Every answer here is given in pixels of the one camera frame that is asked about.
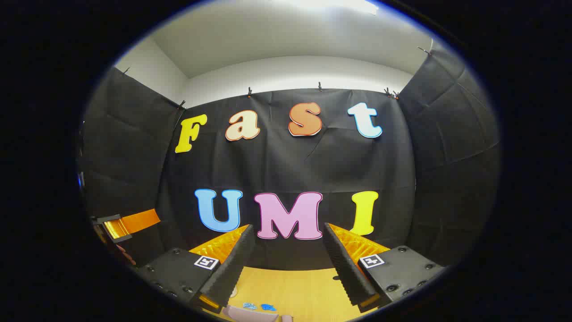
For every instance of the wooden desktop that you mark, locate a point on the wooden desktop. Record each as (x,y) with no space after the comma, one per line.
(295,290)

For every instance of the dark blue paper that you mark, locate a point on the dark blue paper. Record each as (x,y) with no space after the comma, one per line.
(268,307)

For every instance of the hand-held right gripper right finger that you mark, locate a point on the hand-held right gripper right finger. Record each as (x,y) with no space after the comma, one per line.
(346,268)

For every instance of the row of black cloth clips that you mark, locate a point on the row of black cloth clips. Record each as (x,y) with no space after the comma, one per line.
(249,92)

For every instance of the light blue paper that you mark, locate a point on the light blue paper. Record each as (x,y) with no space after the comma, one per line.
(249,306)

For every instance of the black backdrop cloth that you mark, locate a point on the black backdrop cloth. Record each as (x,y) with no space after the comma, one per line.
(286,165)

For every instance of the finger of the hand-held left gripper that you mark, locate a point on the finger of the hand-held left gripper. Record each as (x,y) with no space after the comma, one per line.
(140,221)

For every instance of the ceiling light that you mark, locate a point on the ceiling light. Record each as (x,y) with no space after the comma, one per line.
(339,5)

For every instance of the small pale purple broom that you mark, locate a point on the small pale purple broom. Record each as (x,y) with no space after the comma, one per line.
(286,318)

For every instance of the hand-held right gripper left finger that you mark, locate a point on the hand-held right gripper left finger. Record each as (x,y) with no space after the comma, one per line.
(232,268)

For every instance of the pale purple dustpan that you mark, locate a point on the pale purple dustpan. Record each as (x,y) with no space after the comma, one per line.
(250,315)

